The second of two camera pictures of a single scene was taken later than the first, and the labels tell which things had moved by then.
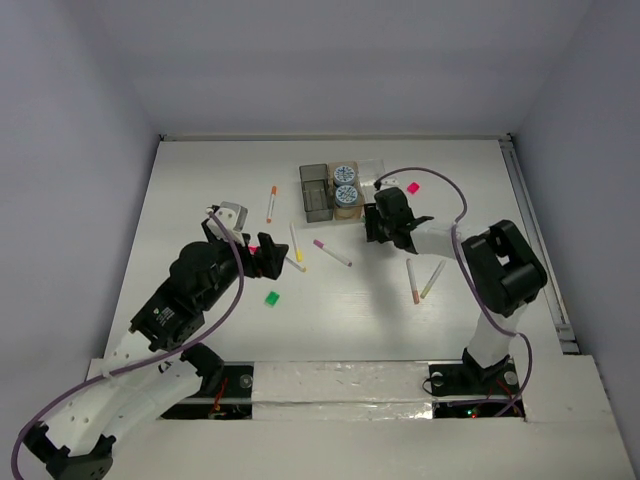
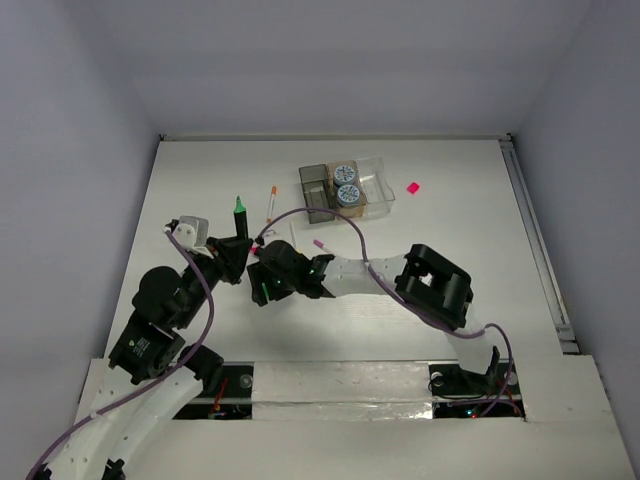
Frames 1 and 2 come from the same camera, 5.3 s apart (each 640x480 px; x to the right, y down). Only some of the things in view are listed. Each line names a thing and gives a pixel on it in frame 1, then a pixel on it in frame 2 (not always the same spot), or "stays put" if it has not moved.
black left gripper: x=254 y=258 stays put
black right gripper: x=381 y=235 -> x=260 y=273
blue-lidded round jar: x=346 y=196 stays put
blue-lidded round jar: x=344 y=175 stays put
